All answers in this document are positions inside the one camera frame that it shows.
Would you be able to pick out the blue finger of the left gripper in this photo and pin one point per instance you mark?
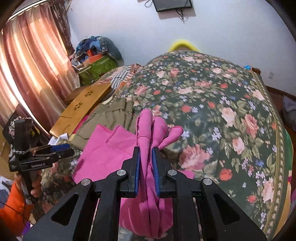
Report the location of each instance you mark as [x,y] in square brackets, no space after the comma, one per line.
[47,159]
[50,149]

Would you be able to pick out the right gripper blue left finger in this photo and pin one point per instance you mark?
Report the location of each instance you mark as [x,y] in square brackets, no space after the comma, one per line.
[130,186]

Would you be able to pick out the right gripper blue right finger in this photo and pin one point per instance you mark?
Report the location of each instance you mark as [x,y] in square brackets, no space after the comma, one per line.
[163,185]

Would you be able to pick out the pink pants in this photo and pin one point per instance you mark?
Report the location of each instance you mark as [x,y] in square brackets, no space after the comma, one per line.
[145,215]

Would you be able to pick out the orange sleeve forearm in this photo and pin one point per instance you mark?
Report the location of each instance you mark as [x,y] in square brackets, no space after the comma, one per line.
[15,212]

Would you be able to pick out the left hand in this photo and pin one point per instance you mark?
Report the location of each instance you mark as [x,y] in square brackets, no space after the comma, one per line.
[37,190]

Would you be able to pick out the wooden lap tray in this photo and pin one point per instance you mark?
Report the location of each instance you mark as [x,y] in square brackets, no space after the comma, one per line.
[81,106]

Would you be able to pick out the olive green folded pants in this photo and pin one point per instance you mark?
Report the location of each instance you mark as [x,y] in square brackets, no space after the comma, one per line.
[119,113]

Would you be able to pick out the pink orange curtain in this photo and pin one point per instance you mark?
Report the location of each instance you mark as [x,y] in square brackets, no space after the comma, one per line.
[35,68]

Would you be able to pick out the floral bedspread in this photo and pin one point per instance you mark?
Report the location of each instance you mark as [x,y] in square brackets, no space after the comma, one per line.
[232,131]

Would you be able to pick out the striped cloth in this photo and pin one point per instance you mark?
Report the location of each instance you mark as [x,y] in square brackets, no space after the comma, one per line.
[119,76]

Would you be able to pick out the green storage box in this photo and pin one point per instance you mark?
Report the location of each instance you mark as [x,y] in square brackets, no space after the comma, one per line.
[90,74]

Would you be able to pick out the pile of blue clothes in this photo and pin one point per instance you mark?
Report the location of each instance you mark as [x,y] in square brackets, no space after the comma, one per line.
[98,44]

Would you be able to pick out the yellow curved cushion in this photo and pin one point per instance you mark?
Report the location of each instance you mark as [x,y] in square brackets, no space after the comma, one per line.
[183,45]

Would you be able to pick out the grey backpack on floor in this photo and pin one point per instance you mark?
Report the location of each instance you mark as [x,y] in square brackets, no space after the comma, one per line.
[289,112]

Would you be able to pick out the white wall socket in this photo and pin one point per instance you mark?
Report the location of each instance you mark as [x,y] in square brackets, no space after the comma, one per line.
[271,75]

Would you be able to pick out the small black wall monitor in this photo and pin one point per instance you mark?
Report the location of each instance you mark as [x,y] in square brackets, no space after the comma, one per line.
[166,5]

